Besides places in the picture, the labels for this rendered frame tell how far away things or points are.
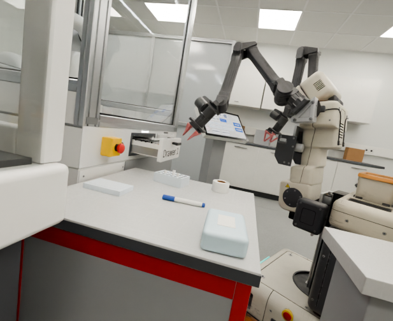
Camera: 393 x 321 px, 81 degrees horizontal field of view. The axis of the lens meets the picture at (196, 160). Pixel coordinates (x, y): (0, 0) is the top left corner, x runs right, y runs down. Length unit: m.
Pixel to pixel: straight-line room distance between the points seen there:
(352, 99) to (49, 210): 4.62
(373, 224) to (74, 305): 1.01
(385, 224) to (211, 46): 2.49
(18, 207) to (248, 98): 4.26
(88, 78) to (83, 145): 0.22
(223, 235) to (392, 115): 5.02
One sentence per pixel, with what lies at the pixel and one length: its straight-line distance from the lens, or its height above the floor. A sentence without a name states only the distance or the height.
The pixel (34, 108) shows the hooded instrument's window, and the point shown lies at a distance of 0.39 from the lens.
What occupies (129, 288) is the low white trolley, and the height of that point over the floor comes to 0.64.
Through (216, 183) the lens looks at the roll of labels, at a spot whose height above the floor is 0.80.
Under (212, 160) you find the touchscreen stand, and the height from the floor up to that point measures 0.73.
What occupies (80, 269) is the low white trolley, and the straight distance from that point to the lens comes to 0.64.
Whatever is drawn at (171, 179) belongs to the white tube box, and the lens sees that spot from 0.92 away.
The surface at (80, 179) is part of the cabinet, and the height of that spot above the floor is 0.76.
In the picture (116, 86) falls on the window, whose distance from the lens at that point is 1.02.
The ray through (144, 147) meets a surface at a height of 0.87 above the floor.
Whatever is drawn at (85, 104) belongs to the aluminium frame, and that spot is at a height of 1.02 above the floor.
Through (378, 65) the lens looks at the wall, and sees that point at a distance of 5.38.
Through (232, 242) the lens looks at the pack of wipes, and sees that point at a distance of 0.49.
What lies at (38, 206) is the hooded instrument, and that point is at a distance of 0.42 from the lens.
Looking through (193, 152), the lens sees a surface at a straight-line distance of 2.88.
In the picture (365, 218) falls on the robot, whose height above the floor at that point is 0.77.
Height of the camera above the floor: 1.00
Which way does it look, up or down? 8 degrees down
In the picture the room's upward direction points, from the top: 10 degrees clockwise
